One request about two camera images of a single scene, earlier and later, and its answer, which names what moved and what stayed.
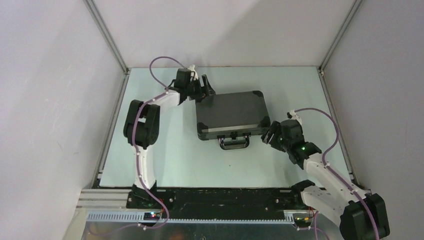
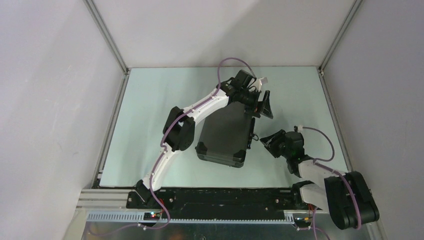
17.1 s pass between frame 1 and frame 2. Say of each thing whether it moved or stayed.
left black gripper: moved
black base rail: stayed
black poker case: moved
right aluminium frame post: stayed
